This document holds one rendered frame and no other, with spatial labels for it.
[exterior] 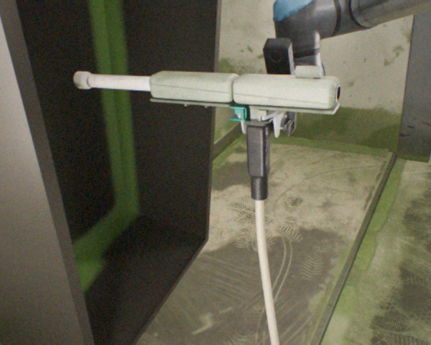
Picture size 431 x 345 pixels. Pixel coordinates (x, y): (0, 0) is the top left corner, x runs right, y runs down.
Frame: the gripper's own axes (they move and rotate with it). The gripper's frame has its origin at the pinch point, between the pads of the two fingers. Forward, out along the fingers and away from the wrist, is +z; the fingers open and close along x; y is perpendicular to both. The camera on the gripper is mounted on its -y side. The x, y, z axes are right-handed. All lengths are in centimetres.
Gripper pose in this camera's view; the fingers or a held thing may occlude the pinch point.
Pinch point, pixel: (253, 110)
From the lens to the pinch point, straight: 62.6
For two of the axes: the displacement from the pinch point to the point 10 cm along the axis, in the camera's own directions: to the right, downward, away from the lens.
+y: 0.5, 9.0, 4.4
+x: -9.1, -1.4, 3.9
